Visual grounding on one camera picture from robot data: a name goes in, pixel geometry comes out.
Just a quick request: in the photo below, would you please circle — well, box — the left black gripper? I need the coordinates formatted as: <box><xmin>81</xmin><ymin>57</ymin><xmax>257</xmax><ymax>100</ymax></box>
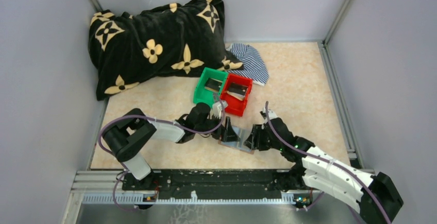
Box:
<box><xmin>195</xmin><ymin>113</ymin><xmax>240</xmax><ymax>143</ymax></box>

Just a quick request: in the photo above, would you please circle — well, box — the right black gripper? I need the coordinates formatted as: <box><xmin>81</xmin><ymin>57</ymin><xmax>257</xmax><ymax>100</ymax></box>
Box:
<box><xmin>244</xmin><ymin>124</ymin><xmax>283</xmax><ymax>151</ymax></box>

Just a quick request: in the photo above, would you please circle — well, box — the pink leather card holder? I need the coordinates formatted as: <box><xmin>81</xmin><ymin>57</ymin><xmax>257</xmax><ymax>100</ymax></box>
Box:
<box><xmin>218</xmin><ymin>126</ymin><xmax>255</xmax><ymax>154</ymax></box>

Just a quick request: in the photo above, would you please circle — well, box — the black VIP card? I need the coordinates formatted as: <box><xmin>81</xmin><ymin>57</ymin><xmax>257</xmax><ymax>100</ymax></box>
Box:
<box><xmin>204</xmin><ymin>78</ymin><xmax>223</xmax><ymax>93</ymax></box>

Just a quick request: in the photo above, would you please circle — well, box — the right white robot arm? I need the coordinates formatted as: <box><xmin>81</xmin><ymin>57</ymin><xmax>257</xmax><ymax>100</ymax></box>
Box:
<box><xmin>245</xmin><ymin>108</ymin><xmax>404</xmax><ymax>223</ymax></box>

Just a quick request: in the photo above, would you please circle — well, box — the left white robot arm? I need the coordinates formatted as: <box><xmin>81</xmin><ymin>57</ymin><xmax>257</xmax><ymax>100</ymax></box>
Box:
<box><xmin>98</xmin><ymin>100</ymin><xmax>241</xmax><ymax>190</ymax></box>

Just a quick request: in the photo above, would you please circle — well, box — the silver VIP card stack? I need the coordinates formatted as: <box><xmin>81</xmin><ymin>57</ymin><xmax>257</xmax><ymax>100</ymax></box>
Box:
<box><xmin>227</xmin><ymin>91</ymin><xmax>245</xmax><ymax>101</ymax></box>

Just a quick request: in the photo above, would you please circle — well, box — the red plastic bin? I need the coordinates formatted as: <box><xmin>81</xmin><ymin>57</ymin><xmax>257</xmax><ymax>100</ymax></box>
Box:
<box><xmin>220</xmin><ymin>74</ymin><xmax>253</xmax><ymax>117</ymax></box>

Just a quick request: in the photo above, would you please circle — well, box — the green plastic bin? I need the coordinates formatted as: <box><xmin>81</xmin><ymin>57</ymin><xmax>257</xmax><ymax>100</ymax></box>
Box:
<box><xmin>193</xmin><ymin>67</ymin><xmax>228</xmax><ymax>107</ymax></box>

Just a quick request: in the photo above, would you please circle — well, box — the blue striped cloth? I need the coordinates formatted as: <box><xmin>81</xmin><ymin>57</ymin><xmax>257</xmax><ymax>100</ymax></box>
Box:
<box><xmin>226</xmin><ymin>43</ymin><xmax>269</xmax><ymax>86</ymax></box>

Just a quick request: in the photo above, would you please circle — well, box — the black floral blanket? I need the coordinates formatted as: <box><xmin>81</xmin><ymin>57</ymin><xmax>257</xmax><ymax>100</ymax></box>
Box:
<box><xmin>88</xmin><ymin>0</ymin><xmax>245</xmax><ymax>101</ymax></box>

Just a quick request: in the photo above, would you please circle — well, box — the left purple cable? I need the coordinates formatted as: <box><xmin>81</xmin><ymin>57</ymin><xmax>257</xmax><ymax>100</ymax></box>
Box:
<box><xmin>98</xmin><ymin>100</ymin><xmax>227</xmax><ymax>168</ymax></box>

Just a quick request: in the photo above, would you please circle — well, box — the white toothed cable rail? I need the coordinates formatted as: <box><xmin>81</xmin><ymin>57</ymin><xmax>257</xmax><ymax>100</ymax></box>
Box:
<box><xmin>81</xmin><ymin>192</ymin><xmax>296</xmax><ymax>205</ymax></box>

